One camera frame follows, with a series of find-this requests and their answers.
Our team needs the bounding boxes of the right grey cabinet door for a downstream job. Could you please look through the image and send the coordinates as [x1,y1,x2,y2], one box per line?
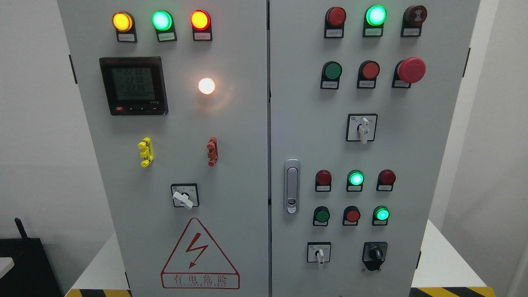
[269,0,480,297]

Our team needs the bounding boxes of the green lit light top right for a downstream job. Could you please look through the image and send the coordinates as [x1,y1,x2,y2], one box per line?
[363,5,387,38]

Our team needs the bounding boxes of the upper right white selector switch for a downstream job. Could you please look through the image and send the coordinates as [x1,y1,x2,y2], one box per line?
[345,113,378,144]

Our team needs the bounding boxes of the green lit light middle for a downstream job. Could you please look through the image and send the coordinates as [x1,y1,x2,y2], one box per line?
[346,170,364,192]

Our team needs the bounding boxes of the red terminal clip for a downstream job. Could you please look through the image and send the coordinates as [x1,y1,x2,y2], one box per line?
[206,137,219,167]

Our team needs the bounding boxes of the green lit light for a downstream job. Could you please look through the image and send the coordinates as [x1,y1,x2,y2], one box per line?
[363,5,387,38]
[346,170,364,192]

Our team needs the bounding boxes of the dark red buzzer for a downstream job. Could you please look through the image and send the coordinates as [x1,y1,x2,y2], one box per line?
[401,5,427,37]

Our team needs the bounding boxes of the red push button upper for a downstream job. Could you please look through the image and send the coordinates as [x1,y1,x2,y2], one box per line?
[356,60,380,90]

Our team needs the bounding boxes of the red emergency stop button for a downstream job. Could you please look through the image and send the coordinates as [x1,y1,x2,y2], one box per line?
[392,57,427,89]

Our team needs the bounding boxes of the lower white selector switch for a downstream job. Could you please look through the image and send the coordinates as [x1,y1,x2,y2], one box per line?
[306,241,332,269]

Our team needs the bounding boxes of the red push button lower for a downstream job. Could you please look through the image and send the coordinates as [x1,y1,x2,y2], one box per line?
[342,205,361,226]

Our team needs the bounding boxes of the red lit indicator light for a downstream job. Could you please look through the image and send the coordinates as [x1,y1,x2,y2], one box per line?
[190,9,212,41]

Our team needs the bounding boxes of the black box at left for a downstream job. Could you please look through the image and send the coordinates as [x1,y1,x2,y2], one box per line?
[0,218,62,297]

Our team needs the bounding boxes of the black rotary knob switch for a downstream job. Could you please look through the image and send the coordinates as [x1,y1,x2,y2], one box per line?
[362,241,388,271]

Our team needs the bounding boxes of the dark red light middle left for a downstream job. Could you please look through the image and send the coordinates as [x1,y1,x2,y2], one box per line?
[315,170,332,192]

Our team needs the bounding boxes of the green indicator light top left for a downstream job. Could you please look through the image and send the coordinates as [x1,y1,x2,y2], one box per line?
[151,10,177,42]

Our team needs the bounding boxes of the white lit indicator light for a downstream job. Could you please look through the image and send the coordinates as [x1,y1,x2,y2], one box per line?
[198,77,216,95]

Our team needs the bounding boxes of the dark red light middle right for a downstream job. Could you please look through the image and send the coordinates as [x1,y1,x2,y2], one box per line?
[376,169,396,191]

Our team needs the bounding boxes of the red indicator light top right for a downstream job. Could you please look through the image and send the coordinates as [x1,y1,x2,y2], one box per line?
[324,6,347,39]

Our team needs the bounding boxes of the green push button upper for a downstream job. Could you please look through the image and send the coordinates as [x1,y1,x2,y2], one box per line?
[320,61,342,90]

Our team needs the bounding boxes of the grey cabinet door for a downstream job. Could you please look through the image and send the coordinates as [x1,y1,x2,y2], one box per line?
[269,0,480,297]
[58,0,269,297]

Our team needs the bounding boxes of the black digital power meter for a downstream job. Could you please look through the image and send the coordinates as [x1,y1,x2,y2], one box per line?
[99,56,169,116]

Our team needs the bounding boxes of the silver door handle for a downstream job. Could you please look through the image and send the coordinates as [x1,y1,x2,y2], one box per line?
[283,159,300,214]

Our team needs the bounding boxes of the green lit push button lower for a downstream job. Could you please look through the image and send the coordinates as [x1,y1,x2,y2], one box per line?
[372,205,390,226]

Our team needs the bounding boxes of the left door white selector switch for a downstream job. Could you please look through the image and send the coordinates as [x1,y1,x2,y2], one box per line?
[170,184,200,210]

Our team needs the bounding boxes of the red triangle warning sticker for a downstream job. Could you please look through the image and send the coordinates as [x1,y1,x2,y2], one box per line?
[160,217,240,290]

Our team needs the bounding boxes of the dark red light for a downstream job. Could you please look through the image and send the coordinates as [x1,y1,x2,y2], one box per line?
[376,169,396,191]
[315,170,332,192]

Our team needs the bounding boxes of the yellow terminal clip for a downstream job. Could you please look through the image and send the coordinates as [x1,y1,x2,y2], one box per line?
[137,137,153,167]

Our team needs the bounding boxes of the left grey cabinet door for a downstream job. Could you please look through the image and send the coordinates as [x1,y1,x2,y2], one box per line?
[58,0,269,297]

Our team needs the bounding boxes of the yellow indicator light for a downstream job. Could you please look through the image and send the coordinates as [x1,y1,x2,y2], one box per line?
[112,11,137,42]

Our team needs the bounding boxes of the red push button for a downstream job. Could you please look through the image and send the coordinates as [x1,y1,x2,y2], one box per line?
[342,205,361,226]
[356,60,380,90]

